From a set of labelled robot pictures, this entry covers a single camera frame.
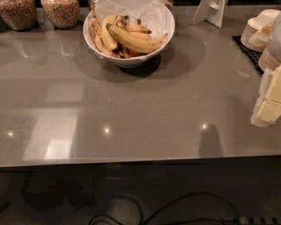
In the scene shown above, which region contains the glass jar of nuts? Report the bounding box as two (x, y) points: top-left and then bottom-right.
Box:
(40, 0), (80, 29)
(0, 0), (37, 31)

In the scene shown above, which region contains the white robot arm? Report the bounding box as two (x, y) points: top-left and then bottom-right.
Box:
(250, 11), (281, 128)

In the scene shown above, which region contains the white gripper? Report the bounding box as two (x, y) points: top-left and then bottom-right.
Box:
(250, 65), (281, 128)

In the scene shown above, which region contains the left curved yellow banana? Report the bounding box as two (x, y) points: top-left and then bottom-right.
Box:
(101, 15), (118, 52)

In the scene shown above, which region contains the white sign stand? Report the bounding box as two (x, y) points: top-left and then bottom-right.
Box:
(192, 0), (229, 28)

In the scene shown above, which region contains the white paper liner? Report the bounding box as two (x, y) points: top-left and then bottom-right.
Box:
(95, 0), (175, 38)

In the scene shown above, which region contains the black cable on floor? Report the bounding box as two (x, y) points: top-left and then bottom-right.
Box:
(87, 191), (242, 225)

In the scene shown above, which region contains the spotted brown banana at rim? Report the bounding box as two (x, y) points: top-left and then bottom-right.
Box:
(88, 10), (119, 58)

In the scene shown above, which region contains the black mesh mat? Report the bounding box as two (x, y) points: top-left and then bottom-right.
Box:
(231, 36), (263, 75)

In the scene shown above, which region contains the white ceramic bowl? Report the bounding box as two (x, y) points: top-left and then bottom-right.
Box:
(83, 13), (173, 68)

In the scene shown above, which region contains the large front yellow banana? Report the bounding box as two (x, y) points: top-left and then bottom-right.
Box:
(106, 23), (168, 54)

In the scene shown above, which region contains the orange banana behind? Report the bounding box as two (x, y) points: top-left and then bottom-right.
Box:
(126, 24), (151, 39)

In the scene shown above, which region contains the left glass jar of nuts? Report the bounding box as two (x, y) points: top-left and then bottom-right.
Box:
(0, 0), (37, 31)

